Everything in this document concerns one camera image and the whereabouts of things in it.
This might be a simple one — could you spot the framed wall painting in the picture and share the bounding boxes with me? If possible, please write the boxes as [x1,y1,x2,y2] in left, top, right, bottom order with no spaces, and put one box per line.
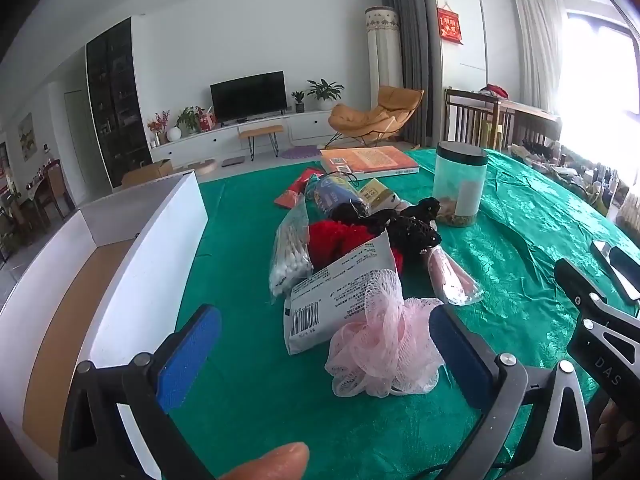
[17,112,38,162]

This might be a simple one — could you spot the red yarn skein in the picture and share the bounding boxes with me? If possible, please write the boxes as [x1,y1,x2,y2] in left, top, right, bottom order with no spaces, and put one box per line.
[307,220,405,273]

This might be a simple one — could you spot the white barcode packet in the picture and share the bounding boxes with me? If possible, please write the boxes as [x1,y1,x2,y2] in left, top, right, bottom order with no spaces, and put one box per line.
[282,232,403,356]

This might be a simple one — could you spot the small yellow green packet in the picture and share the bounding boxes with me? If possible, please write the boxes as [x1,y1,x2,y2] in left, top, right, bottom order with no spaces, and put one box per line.
[360,180,397,209]

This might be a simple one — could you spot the wooden dining chair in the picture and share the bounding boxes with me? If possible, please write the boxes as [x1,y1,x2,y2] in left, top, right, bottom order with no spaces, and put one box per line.
[32,159,76,221]

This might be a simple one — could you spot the orange book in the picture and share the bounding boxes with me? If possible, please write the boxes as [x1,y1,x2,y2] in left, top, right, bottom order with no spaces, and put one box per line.
[320,145,421,178]

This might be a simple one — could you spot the black display cabinet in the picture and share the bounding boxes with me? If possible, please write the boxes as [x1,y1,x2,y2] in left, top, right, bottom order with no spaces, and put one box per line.
[85,16,153,188]

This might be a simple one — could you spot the dark wooden chair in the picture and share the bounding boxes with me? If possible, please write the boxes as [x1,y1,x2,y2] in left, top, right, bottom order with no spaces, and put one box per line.
[444,87,501,148]

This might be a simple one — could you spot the person's left hand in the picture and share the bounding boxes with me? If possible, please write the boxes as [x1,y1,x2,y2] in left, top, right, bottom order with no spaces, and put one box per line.
[227,441,311,480]

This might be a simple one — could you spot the bushy green potted plant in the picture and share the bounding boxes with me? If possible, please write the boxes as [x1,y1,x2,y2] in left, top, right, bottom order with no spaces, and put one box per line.
[175,106,206,136]

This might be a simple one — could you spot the black lace cloth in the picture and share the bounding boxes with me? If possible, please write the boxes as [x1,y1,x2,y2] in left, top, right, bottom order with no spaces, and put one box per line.
[330,197,443,263]

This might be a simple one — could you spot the clear jar with black lid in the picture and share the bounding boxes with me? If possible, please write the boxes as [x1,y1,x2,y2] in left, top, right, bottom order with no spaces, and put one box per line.
[432,141,489,228]

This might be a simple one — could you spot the white storage box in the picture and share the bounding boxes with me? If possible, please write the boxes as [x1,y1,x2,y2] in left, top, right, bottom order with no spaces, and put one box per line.
[0,170,210,453]

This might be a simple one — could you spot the covered standing air conditioner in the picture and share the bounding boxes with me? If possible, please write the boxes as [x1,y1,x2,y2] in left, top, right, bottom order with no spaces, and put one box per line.
[365,6,403,136]

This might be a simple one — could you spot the bag of cotton swabs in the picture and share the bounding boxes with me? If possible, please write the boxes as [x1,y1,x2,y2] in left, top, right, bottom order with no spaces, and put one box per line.
[267,200,313,306]

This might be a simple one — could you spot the white curtain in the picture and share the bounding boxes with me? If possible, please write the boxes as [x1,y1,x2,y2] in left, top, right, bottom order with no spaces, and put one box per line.
[512,0,566,111]

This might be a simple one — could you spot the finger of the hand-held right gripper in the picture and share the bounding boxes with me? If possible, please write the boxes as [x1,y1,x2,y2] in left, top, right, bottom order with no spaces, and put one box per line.
[553,259,612,312]

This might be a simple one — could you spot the red flower arrangement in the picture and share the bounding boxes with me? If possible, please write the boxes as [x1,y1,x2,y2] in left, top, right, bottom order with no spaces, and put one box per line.
[147,110,171,145]

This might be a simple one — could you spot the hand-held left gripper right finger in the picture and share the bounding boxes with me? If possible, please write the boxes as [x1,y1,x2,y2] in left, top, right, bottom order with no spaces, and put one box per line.
[427,304,593,480]

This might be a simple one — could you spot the cardboard box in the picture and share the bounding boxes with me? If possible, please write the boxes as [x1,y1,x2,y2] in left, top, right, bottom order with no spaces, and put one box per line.
[121,159,173,187]

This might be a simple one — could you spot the red pouch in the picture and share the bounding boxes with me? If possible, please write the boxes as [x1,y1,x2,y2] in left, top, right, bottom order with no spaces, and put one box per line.
[274,167,321,209]

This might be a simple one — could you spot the grey curtain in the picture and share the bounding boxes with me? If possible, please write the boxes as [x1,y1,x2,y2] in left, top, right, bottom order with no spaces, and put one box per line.
[381,0,443,147]

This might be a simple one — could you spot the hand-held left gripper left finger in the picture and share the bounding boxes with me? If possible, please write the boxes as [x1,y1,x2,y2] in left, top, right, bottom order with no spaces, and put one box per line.
[59,304,223,480]

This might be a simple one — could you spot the white door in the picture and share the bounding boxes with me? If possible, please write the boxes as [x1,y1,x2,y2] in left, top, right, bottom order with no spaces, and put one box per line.
[64,90,96,201]

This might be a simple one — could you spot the orange lounge chair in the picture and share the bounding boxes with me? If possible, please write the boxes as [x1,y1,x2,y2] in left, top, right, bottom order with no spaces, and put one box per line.
[327,85,425,148]

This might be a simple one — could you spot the white TV cabinet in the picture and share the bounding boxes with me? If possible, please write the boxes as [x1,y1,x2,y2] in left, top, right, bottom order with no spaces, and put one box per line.
[150,110,346,161]

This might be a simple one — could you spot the large green potted plant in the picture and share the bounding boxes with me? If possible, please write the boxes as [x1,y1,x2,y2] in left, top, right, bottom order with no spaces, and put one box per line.
[306,78,346,111]

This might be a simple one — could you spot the red wall hanging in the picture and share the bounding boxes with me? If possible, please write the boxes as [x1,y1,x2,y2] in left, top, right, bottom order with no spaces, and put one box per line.
[436,2,463,45]

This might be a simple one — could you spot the pink item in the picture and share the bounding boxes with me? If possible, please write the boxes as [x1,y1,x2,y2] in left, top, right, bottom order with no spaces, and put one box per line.
[422,247,485,307]

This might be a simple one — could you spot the person's right hand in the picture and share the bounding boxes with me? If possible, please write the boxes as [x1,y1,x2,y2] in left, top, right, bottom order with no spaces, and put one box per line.
[597,399,640,466]

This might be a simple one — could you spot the pink bath loofah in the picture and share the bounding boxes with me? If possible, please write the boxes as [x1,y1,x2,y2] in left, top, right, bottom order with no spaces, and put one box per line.
[324,267,448,399]

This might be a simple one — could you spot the clear bag with blue print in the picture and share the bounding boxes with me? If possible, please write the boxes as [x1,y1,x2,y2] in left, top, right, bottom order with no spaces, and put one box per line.
[305,172,401,218]

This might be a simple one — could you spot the wooden stool with black legs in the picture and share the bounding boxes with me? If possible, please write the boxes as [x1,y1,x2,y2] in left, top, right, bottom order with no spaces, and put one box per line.
[238,124,285,161]

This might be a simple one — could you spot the black television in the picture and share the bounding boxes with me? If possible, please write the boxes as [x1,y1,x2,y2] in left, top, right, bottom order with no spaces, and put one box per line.
[210,71,288,123]

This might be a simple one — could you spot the green tablecloth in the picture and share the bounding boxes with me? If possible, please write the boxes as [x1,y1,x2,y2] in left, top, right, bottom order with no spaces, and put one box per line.
[95,147,640,480]

